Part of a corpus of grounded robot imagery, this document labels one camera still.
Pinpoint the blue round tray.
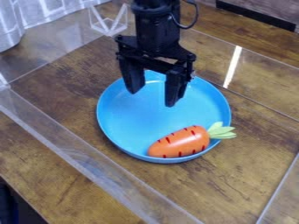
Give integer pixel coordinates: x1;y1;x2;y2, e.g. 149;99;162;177
96;71;231;164

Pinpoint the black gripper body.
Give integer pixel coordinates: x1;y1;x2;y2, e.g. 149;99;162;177
114;2;196;74

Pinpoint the clear acrylic enclosure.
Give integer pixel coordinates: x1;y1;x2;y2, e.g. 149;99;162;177
0;7;299;224

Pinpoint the orange toy carrot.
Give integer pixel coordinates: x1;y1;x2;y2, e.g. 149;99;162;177
146;122;236;158

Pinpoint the black cable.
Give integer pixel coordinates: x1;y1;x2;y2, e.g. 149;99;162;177
169;0;200;30

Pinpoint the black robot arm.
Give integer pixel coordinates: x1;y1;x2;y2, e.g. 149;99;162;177
114;0;198;107

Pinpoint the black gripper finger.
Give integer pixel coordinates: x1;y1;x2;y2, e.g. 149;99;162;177
117;55;145;94
164;66;192;107

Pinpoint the white patterned curtain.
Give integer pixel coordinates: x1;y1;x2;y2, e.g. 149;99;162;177
0;0;110;53

